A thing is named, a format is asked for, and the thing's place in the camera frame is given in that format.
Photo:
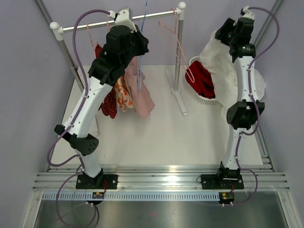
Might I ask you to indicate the aluminium rail frame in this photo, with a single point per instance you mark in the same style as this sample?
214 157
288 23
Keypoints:
157 178

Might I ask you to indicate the slotted cable duct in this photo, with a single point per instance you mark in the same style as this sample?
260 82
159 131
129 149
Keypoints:
132 196

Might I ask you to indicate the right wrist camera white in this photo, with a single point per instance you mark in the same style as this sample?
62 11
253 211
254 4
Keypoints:
247 13

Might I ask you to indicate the white skirt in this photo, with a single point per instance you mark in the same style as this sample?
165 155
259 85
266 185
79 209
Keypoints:
215 58

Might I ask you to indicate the white plastic basket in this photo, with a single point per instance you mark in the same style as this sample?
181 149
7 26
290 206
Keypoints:
202 99

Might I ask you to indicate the red polka dot skirt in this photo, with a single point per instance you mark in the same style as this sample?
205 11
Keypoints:
109 106

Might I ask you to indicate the pink wire hanger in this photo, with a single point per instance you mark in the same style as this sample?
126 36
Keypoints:
177 31

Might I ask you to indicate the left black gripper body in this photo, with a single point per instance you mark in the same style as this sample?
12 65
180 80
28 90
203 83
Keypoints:
137 47

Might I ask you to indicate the pink hanger left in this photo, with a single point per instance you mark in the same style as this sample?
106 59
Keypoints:
94 46

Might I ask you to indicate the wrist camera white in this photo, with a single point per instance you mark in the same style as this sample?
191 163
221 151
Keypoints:
123 18
247 13

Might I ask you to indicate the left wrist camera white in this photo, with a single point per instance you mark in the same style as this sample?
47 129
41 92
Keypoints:
123 18

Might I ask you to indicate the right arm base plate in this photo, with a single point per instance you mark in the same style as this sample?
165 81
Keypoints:
213 182

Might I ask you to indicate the metal clothes rack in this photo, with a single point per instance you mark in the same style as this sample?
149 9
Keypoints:
59 31

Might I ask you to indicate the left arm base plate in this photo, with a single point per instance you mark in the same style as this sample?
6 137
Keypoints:
111 181

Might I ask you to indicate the pink skirt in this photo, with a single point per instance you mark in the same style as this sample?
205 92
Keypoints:
140 95

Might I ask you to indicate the orange floral skirt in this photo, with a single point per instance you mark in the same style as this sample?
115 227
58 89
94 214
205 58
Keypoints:
123 98

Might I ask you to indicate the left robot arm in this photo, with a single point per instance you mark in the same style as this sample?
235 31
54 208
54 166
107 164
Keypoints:
122 45

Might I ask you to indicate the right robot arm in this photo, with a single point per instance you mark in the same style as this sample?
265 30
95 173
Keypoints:
246 111

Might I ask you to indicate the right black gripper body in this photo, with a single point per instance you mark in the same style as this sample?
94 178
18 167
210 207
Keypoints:
228 28

